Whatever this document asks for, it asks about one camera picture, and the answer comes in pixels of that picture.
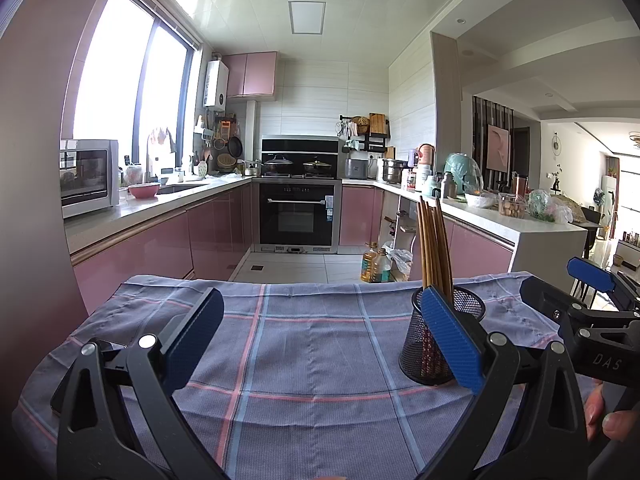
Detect white plastic bag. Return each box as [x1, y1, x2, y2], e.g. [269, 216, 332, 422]
[390, 247, 413, 281]

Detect steel stock pot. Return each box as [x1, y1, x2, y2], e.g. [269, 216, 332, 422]
[381, 158, 408, 184]

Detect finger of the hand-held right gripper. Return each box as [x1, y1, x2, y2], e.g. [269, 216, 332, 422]
[567, 256, 640, 311]
[520, 276, 589, 333]

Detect cooking oil bottle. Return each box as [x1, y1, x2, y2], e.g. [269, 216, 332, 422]
[361, 241, 381, 282]
[372, 248, 393, 283]

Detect silver microwave oven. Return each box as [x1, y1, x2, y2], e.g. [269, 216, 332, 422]
[60, 139, 121, 219]

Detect black mesh cup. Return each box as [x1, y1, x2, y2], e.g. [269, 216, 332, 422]
[398, 284, 486, 387]

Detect pink wall picture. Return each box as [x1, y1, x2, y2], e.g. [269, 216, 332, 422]
[487, 124, 511, 171]

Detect black wall rack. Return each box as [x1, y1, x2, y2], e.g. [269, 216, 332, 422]
[339, 112, 391, 153]

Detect steel kitchen faucet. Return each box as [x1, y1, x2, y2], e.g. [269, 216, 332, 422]
[146, 127, 177, 183]

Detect black built-in oven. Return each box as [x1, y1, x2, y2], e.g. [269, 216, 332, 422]
[258, 181, 337, 247]

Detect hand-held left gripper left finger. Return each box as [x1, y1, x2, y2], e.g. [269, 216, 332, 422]
[56, 287, 231, 480]

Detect white water heater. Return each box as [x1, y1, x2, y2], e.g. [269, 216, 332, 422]
[203, 60, 230, 109]

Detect grey checked tablecloth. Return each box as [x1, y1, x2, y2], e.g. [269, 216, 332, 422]
[12, 271, 601, 480]

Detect kitchen window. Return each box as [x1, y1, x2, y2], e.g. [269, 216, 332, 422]
[62, 0, 202, 171]

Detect bunch of wooden chopsticks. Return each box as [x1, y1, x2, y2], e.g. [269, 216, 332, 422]
[417, 196, 456, 381]

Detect black range hood stove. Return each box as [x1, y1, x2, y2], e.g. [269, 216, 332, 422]
[261, 136, 344, 179]

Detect grey refrigerator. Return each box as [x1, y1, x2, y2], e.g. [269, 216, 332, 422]
[0, 0, 126, 480]

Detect pink wall cabinet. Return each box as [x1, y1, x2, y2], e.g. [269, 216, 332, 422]
[223, 51, 278, 99]

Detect green plastic bag item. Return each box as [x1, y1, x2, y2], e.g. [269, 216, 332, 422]
[444, 153, 483, 196]

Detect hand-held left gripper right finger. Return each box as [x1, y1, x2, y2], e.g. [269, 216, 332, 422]
[417, 284, 588, 480]

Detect person's right hand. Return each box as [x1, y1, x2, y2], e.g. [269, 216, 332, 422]
[585, 382, 640, 443]

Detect ceiling light panel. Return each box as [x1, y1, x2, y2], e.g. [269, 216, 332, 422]
[287, 1, 327, 35]

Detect black lidded wok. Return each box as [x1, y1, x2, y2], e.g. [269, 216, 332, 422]
[262, 155, 294, 176]

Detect pink base cabinets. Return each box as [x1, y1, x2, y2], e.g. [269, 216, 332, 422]
[70, 182, 261, 313]
[340, 185, 516, 281]

